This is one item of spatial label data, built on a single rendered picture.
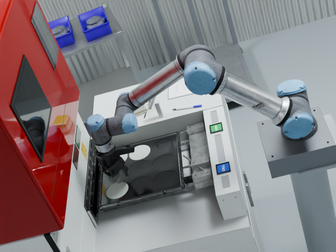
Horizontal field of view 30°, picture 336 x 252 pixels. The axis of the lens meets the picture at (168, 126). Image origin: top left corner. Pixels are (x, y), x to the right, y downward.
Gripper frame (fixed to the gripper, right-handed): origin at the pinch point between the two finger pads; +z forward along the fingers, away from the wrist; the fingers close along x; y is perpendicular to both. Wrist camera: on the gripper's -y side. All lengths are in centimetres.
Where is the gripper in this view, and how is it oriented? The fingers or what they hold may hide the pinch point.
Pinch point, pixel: (126, 178)
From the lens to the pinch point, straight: 268.9
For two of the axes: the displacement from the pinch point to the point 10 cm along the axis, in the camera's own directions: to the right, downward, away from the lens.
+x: 7.0, 2.6, -6.6
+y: -6.6, 6.0, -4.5
